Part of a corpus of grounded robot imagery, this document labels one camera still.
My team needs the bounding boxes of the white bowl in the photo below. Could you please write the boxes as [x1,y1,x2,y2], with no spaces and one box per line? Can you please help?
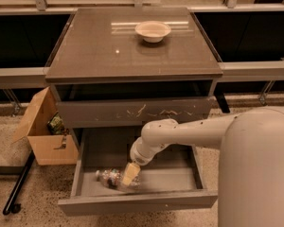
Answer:
[135,21,171,44]

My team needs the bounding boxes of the open grey lower drawer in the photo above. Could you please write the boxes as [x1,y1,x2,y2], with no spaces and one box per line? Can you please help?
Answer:
[59,127,218,216]

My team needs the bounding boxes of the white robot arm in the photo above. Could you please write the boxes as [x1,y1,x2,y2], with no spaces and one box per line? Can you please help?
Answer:
[122,106,284,227]

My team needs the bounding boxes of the clear plastic water bottle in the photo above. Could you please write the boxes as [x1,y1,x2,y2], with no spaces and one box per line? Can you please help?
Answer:
[96,168,140,192]

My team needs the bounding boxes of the green snack bag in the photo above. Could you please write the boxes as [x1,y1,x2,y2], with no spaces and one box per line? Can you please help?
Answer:
[46,113,64,135]

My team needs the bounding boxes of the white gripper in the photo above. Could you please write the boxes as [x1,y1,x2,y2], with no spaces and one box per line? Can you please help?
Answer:
[122,139,161,186]

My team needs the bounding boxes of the closed scratched grey drawer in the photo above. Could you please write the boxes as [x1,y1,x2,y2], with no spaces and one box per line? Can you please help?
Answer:
[57,97,213,128]

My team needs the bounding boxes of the open cardboard box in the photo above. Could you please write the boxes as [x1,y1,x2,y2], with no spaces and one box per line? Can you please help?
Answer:
[12,87,79,166]

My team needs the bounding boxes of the black floor rail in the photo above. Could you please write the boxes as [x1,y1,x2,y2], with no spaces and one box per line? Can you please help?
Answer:
[0,151,35,216]

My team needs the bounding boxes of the grey horizontal railing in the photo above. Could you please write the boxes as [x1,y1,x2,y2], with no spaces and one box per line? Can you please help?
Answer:
[0,61,284,89]

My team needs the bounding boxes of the grey drawer cabinet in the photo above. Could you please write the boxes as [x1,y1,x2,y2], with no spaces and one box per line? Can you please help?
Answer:
[44,6,224,136]

